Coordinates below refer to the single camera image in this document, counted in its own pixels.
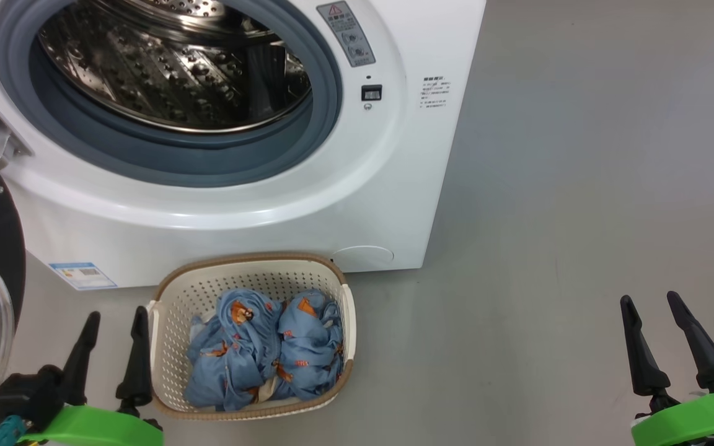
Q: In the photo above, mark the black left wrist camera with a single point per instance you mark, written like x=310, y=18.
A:
x=25, y=393

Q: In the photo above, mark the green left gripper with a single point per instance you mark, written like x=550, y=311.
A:
x=96, y=430

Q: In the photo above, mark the round white filter cover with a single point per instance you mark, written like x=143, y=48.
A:
x=363, y=258

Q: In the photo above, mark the perforated steel washer drum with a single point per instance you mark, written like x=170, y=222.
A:
x=165, y=74

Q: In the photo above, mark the small printed text sticker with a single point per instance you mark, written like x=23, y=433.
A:
x=436, y=93

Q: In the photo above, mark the teal left camera connector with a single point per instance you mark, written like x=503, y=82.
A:
x=4, y=432

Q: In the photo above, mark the grey warning sticker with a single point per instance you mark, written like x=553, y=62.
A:
x=346, y=34

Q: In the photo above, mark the grey rubber door gasket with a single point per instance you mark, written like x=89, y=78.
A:
x=177, y=158

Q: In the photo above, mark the black door latch slot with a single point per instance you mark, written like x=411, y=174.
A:
x=371, y=93

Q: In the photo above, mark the cream perforated laundry basket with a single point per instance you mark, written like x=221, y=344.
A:
x=177, y=310

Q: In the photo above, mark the white front-load washing machine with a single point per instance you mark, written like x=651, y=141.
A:
x=270, y=223

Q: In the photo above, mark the blue energy label sticker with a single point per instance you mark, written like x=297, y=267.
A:
x=83, y=275

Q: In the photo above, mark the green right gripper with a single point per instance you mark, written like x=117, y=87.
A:
x=698, y=421

